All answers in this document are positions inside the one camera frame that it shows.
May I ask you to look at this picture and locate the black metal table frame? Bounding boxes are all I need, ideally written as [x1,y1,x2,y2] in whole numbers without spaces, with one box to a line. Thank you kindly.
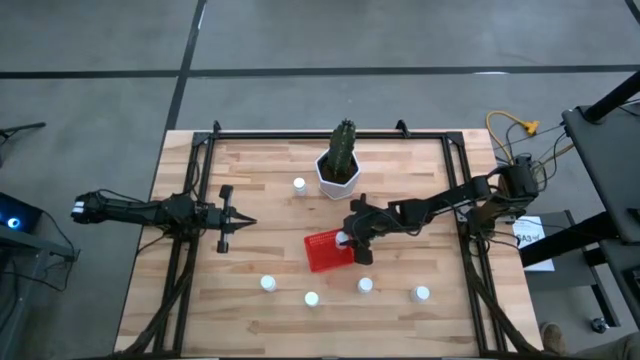
[117,119,544,359]

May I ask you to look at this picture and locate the black device with blue light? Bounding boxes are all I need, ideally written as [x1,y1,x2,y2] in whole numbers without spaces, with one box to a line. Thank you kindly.
[0,192,44,235]

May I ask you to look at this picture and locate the yellow extension cable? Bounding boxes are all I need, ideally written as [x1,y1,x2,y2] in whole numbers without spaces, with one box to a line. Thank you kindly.
[485,110,540,166]

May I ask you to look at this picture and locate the black stand leg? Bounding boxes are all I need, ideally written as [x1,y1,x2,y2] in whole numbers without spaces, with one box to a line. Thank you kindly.
[0,122,47,141]

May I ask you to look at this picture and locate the black cart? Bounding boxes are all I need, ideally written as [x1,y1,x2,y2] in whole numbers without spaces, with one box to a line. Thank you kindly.
[519,69,640,331]

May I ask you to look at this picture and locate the green cactus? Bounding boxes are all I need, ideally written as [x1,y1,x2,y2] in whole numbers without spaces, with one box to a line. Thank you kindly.
[327,118,358,184]

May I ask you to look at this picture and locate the person's shoe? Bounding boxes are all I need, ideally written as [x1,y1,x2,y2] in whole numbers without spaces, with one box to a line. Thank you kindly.
[539,322,566,354]

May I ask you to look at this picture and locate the red plastic mesh basket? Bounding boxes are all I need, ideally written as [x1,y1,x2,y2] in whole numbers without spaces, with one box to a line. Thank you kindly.
[303,228,357,274]

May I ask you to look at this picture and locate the white hexagonal plant pot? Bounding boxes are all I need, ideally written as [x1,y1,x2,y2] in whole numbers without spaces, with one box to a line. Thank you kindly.
[314,149,361,201]

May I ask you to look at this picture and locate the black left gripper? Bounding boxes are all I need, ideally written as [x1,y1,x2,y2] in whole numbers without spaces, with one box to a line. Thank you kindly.
[203,184,258,254]

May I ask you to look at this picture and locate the white paper sheet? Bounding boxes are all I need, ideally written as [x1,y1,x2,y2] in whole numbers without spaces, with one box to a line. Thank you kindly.
[513,215,556,273]

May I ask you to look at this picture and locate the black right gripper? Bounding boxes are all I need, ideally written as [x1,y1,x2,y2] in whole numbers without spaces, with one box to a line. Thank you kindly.
[342,193,404,266]

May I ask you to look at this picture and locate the person's leg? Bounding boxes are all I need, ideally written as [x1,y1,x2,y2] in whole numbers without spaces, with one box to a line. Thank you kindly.
[574,332,640,360]

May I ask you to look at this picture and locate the grey metal stand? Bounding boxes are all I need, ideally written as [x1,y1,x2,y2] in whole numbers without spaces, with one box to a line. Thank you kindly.
[0,227,81,360]

